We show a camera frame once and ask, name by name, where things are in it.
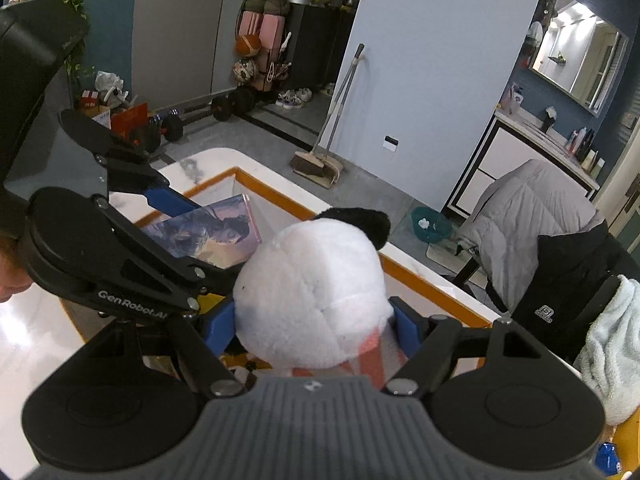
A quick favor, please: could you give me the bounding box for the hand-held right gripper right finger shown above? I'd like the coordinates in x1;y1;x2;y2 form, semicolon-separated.
382;296;568;401

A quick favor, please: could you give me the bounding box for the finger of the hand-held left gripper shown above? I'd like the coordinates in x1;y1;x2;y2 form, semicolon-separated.
95;195;241;297
59;108;205;219

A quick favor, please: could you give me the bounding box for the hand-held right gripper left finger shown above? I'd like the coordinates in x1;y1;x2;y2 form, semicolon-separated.
75;299;247;400

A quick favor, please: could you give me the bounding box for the orange cardboard box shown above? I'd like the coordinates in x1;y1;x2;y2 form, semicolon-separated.
57;164;506;376

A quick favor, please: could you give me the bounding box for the illustrated card box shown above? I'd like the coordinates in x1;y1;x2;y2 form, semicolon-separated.
140;192;263;266

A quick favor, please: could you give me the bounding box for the white dog plush toy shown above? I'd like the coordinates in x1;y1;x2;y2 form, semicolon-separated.
232;206;413;386

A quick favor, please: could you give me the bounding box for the person's left hand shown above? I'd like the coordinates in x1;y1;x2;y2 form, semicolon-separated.
0;237;33;305

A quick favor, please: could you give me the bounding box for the white printed carton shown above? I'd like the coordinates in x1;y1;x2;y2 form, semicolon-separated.
75;91;113;128

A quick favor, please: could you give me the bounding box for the black dumbbell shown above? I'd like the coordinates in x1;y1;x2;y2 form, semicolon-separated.
129;122;162;155

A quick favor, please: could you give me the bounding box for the white crumpled bag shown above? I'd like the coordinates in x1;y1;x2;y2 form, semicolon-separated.
95;71;126;106

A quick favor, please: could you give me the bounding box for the orange floor carton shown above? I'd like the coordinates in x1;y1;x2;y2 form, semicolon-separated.
111;102;151;137

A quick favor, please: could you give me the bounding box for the teal basin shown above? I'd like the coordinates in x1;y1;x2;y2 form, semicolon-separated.
411;206;455;245

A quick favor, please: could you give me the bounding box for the black barbell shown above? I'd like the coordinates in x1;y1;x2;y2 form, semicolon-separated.
160;86;256;142

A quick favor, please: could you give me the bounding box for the broom and dustpan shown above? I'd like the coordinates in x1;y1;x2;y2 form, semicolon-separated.
289;44;366;177

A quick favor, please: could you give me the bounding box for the patterned ball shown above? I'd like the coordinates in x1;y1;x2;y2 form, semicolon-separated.
232;57;260;86

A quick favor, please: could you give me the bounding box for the black jacket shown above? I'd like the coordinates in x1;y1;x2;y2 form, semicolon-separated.
510;220;626;366

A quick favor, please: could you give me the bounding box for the grey puffer jacket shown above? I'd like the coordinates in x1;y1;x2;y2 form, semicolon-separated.
455;159;608;311

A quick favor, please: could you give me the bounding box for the orange basketball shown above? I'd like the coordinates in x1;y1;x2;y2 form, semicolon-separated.
236;34;263;57

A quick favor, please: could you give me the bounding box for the white vanity cabinet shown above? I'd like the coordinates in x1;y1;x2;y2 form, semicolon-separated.
442;110;601;221

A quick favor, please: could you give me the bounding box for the pink yoga block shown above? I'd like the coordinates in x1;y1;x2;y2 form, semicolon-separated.
260;14;287;61

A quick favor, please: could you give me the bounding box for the black cabinet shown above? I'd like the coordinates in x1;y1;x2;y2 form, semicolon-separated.
287;2;357;92

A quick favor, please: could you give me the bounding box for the small blue cup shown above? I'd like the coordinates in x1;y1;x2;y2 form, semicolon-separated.
595;442;623;478

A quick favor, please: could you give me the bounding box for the row of toiletry bottles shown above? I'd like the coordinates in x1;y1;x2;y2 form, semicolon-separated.
565;127;606;178

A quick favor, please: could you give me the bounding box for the wall mirror cabinet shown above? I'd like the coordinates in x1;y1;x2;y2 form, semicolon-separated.
527;0;631;118

